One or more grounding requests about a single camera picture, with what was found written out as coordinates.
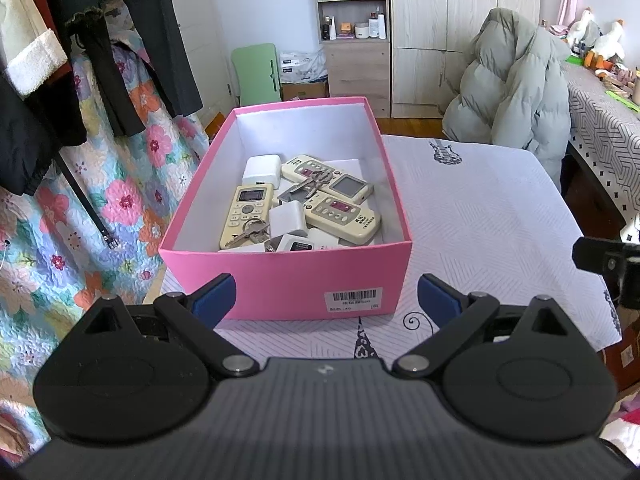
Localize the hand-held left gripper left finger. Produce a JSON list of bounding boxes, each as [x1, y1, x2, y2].
[[82, 273, 262, 379]]

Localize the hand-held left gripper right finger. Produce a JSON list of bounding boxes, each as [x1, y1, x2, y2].
[[392, 273, 571, 379]]

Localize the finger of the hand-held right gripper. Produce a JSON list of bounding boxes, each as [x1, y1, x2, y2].
[[572, 236, 640, 281]]

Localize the silver keys with ring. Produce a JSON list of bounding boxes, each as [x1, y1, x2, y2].
[[224, 217, 271, 250]]

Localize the pink cardboard box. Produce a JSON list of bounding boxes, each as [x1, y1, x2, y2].
[[158, 96, 414, 321]]

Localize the cream remote control grey button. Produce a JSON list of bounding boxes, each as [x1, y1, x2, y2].
[[218, 184, 275, 251]]

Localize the white plug charger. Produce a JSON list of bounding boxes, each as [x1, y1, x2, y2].
[[269, 200, 307, 238]]

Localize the cream remote control pink display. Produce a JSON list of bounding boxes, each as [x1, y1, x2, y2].
[[302, 191, 382, 247]]

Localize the white cube charger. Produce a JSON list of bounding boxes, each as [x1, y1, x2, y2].
[[242, 154, 282, 188]]

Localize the grey key bunch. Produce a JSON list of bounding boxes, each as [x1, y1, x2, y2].
[[277, 170, 332, 202]]

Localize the brown cardboard carton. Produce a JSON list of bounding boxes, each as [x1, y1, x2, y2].
[[600, 310, 640, 391]]

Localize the desk with geometric cloth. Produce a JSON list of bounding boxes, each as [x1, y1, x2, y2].
[[565, 60, 640, 221]]

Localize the floral quilt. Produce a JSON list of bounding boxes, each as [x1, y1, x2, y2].
[[0, 35, 211, 461]]

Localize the pink cloth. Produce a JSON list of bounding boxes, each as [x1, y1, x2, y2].
[[600, 395, 640, 443]]

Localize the black belt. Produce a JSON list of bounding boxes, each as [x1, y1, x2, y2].
[[52, 152, 121, 250]]

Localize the grey puffer jacket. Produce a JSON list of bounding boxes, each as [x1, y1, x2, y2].
[[442, 7, 571, 193]]

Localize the white goose plush toy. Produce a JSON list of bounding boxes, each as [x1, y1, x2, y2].
[[590, 20, 626, 63], [567, 8, 601, 48]]

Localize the cardboard box white label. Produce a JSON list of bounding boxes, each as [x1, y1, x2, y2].
[[282, 81, 328, 102]]

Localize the green folding table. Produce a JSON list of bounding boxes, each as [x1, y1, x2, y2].
[[231, 43, 282, 108]]

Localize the black jacket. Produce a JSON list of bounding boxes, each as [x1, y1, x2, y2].
[[0, 72, 88, 196]]

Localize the wooden shelf cabinet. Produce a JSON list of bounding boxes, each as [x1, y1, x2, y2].
[[312, 0, 392, 111]]

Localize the white tissue packs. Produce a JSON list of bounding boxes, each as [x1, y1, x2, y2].
[[279, 50, 328, 83]]

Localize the light wood wardrobe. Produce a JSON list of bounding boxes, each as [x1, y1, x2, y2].
[[387, 0, 543, 120]]

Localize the dark grey coat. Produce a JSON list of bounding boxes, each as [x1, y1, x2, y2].
[[95, 0, 203, 118]]

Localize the cream garment fleece cuff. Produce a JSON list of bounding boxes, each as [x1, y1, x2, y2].
[[0, 0, 68, 96]]

